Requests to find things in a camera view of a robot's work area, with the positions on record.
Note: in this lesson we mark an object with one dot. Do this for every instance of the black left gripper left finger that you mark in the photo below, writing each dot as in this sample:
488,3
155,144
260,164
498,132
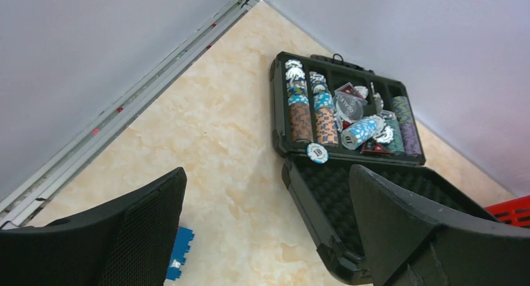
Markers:
125,241

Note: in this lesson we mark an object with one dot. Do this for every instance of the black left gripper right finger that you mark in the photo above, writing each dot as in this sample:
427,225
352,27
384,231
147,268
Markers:
409,239

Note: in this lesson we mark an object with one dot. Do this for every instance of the small blue red block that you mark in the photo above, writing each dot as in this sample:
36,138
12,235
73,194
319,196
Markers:
181,247

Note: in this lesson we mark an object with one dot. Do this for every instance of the red plastic basket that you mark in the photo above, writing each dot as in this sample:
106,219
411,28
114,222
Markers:
513,212

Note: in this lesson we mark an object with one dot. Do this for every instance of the clear dealer button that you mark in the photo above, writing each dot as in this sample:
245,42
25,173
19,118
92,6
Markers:
348,107

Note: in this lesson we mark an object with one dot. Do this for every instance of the black poker chip case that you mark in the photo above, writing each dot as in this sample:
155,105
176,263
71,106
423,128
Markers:
385,139

